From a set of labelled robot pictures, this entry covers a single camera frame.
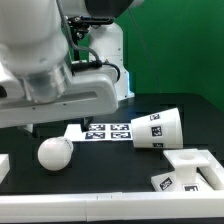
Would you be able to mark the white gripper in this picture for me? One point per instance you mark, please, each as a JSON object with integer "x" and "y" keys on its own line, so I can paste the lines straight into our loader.
{"x": 91, "y": 93}

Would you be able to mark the white lamp bulb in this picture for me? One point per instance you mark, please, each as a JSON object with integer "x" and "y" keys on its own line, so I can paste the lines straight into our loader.
{"x": 55, "y": 153}

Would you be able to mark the white lamp base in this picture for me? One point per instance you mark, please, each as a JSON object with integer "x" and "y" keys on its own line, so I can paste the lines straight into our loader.
{"x": 184, "y": 177}

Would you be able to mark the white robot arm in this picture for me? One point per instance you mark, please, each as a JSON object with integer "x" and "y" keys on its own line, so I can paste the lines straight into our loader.
{"x": 61, "y": 59}

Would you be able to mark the white lamp shade cone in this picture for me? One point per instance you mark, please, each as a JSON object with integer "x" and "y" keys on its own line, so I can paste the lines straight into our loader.
{"x": 158, "y": 130}

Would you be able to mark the white marker tag sheet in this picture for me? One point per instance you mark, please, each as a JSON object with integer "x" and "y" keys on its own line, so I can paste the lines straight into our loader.
{"x": 99, "y": 132}

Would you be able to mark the white left fence block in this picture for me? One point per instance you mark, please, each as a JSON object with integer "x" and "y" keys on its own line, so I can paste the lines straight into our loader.
{"x": 4, "y": 166}

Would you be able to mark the black rear camera on stand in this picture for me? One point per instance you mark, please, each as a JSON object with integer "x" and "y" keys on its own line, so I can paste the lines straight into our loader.
{"x": 79, "y": 27}

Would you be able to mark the white front fence rail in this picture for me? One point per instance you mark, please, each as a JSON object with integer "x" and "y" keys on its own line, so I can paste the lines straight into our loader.
{"x": 110, "y": 206}

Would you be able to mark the white fence rail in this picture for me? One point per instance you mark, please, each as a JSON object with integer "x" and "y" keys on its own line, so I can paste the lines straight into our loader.
{"x": 214, "y": 172}
{"x": 110, "y": 206}

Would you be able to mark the white right fence rail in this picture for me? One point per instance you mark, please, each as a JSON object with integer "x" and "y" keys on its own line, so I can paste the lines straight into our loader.
{"x": 214, "y": 172}

